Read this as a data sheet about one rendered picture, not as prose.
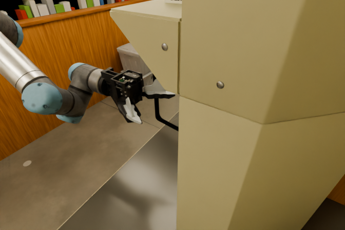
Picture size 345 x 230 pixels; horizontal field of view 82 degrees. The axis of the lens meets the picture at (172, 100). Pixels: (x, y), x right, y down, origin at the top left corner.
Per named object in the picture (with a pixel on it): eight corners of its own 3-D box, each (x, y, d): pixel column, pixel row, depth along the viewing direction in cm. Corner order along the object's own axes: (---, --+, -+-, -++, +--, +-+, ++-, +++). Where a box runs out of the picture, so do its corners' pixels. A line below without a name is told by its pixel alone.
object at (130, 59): (168, 62, 301) (168, 41, 282) (142, 78, 259) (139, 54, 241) (146, 57, 320) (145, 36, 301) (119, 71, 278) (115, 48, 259)
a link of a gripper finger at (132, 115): (126, 110, 44) (120, 90, 52) (130, 130, 48) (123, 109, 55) (140, 107, 45) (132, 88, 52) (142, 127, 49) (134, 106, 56)
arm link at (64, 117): (41, 115, 57) (57, 80, 58) (63, 116, 68) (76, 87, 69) (65, 125, 57) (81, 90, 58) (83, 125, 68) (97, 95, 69)
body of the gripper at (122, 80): (125, 84, 50) (94, 73, 56) (129, 112, 55) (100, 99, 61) (145, 73, 56) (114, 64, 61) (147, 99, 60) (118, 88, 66)
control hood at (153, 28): (246, 37, 50) (255, -9, 44) (178, 96, 27) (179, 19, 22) (204, 30, 55) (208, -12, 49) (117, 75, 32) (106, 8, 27)
